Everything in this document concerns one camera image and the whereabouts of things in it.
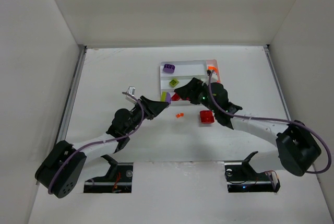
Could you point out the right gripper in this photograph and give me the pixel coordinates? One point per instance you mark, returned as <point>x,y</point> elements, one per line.
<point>198,93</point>

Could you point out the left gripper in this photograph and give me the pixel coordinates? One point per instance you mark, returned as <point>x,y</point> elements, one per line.
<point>145,107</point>

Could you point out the large red lego block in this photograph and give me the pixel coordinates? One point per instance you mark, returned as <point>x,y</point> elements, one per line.
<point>206,117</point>

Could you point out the lime green square lego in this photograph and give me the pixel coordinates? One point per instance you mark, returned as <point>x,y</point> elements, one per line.
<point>173,82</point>

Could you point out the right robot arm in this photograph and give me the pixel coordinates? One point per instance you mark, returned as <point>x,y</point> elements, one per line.
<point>296,148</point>

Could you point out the small orange lego bits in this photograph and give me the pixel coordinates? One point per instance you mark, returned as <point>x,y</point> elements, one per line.
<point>179,115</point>

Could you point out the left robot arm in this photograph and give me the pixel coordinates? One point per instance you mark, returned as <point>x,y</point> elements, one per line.
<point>61,169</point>

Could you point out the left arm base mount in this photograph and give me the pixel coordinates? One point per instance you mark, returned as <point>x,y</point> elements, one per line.
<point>117,179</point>

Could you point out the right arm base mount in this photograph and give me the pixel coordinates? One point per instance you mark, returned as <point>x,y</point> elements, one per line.
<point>242,178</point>

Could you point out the green and purple lego stack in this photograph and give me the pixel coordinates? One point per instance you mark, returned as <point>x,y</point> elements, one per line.
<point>166,97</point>

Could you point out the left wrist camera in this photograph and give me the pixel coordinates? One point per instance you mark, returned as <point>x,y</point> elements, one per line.
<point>130,93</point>

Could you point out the purple round lego brick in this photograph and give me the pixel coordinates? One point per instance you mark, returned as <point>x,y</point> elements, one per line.
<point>168,68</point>

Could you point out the orange flower lego piece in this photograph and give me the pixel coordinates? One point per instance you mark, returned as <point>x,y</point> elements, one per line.
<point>213,68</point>

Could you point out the small red lego brick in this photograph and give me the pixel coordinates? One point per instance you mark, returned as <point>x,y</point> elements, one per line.
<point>175,97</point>

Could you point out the white divided sorting tray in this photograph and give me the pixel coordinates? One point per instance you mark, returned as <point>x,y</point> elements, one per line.
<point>184,72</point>

